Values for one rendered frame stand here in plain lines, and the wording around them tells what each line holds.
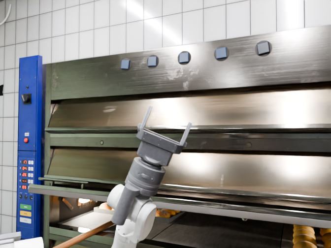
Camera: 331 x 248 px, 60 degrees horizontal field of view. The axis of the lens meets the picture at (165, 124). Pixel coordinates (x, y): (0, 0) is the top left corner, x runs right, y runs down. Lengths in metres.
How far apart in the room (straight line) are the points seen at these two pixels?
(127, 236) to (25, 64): 1.34
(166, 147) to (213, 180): 0.57
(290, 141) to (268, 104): 0.17
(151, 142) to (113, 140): 0.77
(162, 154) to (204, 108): 0.59
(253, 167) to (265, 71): 0.39
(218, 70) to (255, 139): 0.33
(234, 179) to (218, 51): 0.54
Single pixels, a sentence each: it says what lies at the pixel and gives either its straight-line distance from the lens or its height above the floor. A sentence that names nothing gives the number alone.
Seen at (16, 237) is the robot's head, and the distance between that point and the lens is 0.61.
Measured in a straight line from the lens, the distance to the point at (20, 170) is 1.89.
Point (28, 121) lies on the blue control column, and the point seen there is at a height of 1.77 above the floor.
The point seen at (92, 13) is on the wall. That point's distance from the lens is 1.68.
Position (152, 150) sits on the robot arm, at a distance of 0.71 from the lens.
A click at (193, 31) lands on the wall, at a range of 1.35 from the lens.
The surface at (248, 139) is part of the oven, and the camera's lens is 1.22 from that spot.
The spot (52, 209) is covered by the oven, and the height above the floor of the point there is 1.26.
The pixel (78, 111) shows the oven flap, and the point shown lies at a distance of 1.62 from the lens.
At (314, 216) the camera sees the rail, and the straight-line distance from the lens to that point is 1.09.
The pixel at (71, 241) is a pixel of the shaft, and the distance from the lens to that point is 1.48.
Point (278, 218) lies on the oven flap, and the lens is 1.10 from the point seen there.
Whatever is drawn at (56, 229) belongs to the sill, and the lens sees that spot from 1.79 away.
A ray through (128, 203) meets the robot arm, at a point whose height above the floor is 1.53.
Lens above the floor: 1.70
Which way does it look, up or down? 2 degrees up
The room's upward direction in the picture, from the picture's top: straight up
